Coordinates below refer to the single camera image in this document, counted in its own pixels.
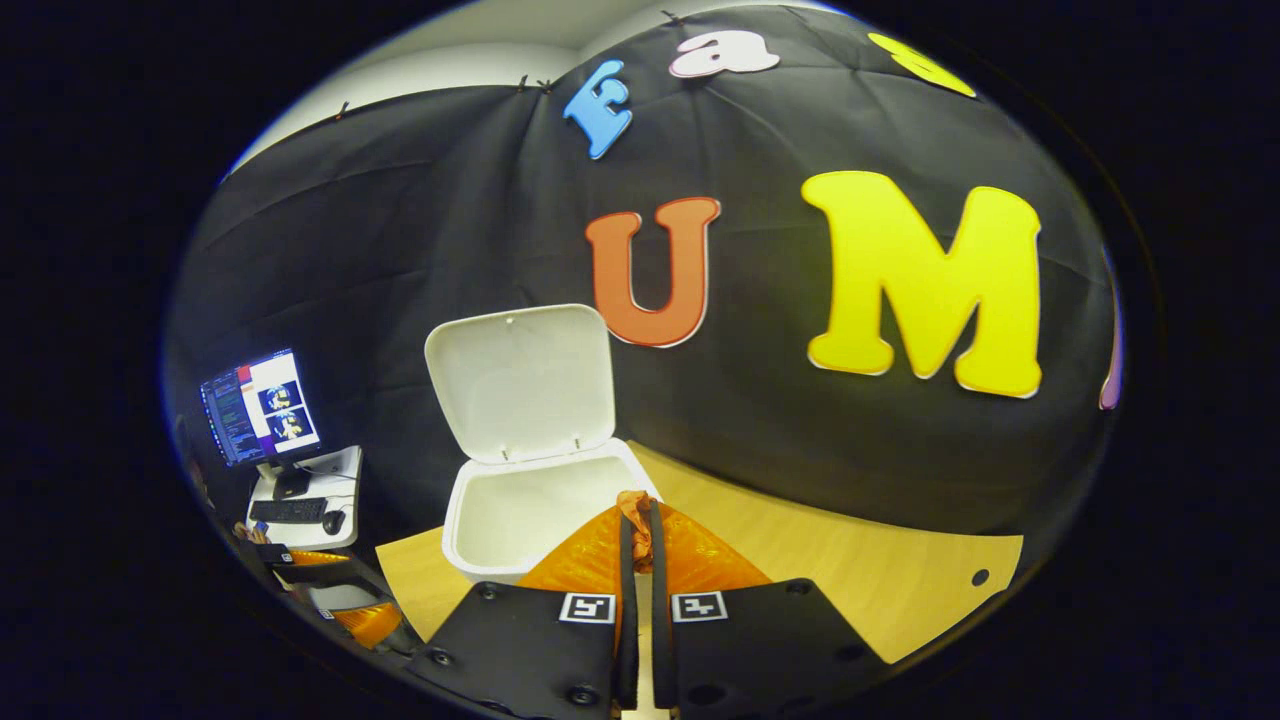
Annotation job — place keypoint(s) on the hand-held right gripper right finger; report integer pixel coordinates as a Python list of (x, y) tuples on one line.
[(660, 640)]

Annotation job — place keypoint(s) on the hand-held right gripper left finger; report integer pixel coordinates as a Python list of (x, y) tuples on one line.
[(627, 640)]

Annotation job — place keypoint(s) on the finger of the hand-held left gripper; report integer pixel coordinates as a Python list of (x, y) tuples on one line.
[(355, 605), (300, 556)]

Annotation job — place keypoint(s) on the orange paper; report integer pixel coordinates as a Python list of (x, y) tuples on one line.
[(637, 525)]

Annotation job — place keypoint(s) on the white desktop garbage bin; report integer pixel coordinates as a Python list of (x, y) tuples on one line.
[(520, 380)]

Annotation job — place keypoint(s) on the wooden desktop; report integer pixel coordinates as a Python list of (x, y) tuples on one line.
[(850, 570)]

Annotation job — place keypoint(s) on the black keyboard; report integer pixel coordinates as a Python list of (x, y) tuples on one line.
[(288, 510)]

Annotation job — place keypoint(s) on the black computer mouse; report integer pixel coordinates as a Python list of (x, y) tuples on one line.
[(333, 521)]

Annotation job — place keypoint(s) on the white side table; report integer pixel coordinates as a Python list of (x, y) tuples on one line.
[(335, 470)]

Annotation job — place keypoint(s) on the computer monitor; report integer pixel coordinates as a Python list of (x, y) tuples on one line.
[(260, 405)]

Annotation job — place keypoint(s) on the black backdrop cloth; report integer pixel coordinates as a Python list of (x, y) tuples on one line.
[(450, 220)]

